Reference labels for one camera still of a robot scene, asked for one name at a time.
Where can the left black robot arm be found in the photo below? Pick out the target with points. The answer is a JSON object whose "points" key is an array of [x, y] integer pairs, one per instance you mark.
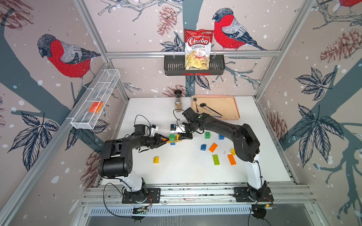
{"points": [[117, 163]]}

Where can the orange flat brick right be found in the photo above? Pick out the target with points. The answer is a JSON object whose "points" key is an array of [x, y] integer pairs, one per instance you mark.
{"points": [[231, 159]]}

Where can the black spoon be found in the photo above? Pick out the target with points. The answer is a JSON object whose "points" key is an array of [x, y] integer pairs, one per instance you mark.
{"points": [[204, 105]]}

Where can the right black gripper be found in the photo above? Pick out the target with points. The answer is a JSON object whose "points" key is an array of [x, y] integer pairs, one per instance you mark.
{"points": [[183, 137]]}

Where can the glass spice shaker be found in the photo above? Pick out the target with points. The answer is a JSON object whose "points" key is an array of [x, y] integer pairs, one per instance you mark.
{"points": [[178, 102]]}

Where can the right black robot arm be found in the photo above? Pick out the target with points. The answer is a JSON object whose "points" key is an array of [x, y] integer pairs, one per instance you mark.
{"points": [[245, 144]]}

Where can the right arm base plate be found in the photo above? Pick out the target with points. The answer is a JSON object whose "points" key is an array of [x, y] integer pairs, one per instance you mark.
{"points": [[249, 194]]}

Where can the black wall basket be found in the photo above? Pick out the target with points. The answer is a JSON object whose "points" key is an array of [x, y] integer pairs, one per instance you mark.
{"points": [[175, 66]]}

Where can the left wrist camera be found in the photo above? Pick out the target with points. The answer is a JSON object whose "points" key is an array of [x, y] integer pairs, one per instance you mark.
{"points": [[144, 130]]}

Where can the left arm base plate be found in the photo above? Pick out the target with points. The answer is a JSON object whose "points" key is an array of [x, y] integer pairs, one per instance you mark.
{"points": [[148, 196]]}

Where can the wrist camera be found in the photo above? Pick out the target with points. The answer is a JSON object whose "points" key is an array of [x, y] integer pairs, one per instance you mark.
{"points": [[175, 128], [144, 130]]}

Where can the small grey spoon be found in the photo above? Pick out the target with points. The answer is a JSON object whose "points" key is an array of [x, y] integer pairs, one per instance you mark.
{"points": [[195, 101]]}

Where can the orange block in wire basket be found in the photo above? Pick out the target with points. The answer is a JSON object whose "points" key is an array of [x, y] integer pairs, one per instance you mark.
{"points": [[96, 107]]}

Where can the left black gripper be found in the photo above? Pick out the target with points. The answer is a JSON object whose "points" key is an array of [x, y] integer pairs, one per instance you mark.
{"points": [[158, 142]]}

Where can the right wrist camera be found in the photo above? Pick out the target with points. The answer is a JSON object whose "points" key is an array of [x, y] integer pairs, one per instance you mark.
{"points": [[175, 128]]}

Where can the Chuba cassava chips bag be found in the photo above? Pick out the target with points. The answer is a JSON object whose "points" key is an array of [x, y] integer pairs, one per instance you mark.
{"points": [[198, 49]]}

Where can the beige tray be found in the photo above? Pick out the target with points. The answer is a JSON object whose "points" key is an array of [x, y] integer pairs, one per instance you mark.
{"points": [[225, 105]]}

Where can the orange brick centre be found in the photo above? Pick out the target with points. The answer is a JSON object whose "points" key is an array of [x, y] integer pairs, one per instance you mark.
{"points": [[213, 147]]}

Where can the white wire wall basket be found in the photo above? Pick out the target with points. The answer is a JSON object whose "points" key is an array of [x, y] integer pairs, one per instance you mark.
{"points": [[101, 92]]}

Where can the lime green flat brick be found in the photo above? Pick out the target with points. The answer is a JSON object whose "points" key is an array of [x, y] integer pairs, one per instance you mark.
{"points": [[216, 160]]}

